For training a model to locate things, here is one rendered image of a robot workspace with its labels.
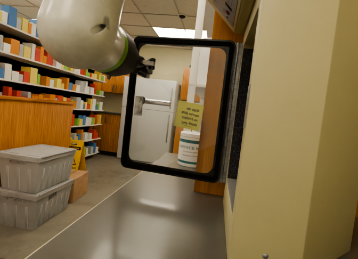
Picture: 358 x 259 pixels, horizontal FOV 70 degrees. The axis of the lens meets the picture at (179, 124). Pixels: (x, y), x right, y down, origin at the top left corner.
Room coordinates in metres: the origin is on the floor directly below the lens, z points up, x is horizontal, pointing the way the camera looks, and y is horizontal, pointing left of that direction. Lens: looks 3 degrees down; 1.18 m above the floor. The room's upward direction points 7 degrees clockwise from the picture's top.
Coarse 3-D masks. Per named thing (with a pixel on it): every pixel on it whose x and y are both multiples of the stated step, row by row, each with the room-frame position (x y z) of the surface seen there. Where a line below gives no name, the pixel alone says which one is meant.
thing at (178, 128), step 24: (144, 48) 0.77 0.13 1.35; (168, 48) 0.75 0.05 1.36; (192, 48) 0.73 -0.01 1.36; (216, 48) 0.72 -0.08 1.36; (168, 72) 0.75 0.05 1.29; (192, 72) 0.73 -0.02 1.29; (216, 72) 0.72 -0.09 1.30; (144, 96) 0.76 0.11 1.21; (168, 96) 0.75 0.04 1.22; (192, 96) 0.73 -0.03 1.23; (216, 96) 0.71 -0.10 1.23; (144, 120) 0.76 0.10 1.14; (168, 120) 0.74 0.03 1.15; (192, 120) 0.73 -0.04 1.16; (216, 120) 0.71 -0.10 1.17; (144, 144) 0.76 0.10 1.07; (168, 144) 0.74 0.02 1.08; (192, 144) 0.73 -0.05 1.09; (192, 168) 0.72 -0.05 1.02
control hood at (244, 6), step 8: (208, 0) 0.72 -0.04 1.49; (240, 0) 0.52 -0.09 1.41; (248, 0) 0.51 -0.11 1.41; (216, 8) 0.70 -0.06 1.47; (240, 8) 0.55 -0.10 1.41; (248, 8) 0.54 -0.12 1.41; (240, 16) 0.59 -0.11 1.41; (248, 16) 0.59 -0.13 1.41; (240, 24) 0.64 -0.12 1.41; (240, 32) 0.70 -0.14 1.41
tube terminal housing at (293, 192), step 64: (256, 0) 0.48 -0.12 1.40; (320, 0) 0.39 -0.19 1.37; (256, 64) 0.40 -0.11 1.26; (320, 64) 0.38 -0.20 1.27; (256, 128) 0.40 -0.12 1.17; (320, 128) 0.38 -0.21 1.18; (256, 192) 0.39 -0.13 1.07; (320, 192) 0.40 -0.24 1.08; (256, 256) 0.39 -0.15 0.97; (320, 256) 0.42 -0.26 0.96
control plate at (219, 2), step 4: (216, 0) 0.65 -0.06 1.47; (220, 0) 0.63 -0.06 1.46; (224, 0) 0.60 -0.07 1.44; (232, 0) 0.55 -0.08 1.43; (236, 0) 0.54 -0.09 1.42; (216, 4) 0.68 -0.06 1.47; (220, 4) 0.65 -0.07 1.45; (224, 4) 0.62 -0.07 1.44; (228, 4) 0.60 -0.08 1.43; (232, 4) 0.57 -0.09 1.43; (236, 4) 0.55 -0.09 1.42; (220, 8) 0.67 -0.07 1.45; (224, 8) 0.64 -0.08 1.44; (232, 8) 0.59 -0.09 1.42; (236, 8) 0.57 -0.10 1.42; (224, 12) 0.66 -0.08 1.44; (232, 12) 0.61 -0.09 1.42; (224, 16) 0.68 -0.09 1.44; (228, 16) 0.66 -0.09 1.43; (232, 16) 0.63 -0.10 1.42; (228, 20) 0.68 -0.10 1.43; (232, 20) 0.65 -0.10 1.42; (232, 24) 0.67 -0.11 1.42
